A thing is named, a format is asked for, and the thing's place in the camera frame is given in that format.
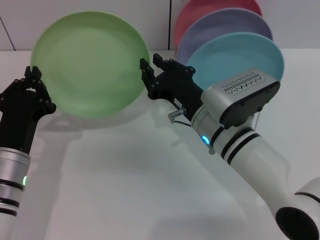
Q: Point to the green plate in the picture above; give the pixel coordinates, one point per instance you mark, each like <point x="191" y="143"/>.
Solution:
<point x="90" y="62"/>

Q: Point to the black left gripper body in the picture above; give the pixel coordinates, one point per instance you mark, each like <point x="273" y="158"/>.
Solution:
<point x="17" y="120"/>

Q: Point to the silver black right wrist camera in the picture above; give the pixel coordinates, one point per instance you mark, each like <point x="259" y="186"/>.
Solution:
<point x="240" y="97"/>

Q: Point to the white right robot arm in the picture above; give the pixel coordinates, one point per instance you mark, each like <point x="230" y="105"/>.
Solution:
<point x="250" y="160"/>

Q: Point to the red plate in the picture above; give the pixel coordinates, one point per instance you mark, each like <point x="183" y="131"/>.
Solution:
<point x="200" y="10"/>

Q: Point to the light blue plate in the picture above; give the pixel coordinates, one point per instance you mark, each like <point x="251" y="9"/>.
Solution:
<point x="230" y="57"/>

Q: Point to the purple plate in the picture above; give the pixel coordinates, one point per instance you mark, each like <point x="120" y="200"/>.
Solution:
<point x="225" y="25"/>

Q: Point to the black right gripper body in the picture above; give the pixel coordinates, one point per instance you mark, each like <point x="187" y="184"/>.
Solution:
<point x="180" y="87"/>

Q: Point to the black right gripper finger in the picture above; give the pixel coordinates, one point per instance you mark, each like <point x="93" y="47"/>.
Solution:
<point x="172" y="65"/>
<point x="149" y="77"/>

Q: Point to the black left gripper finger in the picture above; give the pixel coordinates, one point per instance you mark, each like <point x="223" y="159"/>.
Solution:
<point x="42" y="97"/>
<point x="28" y="72"/>

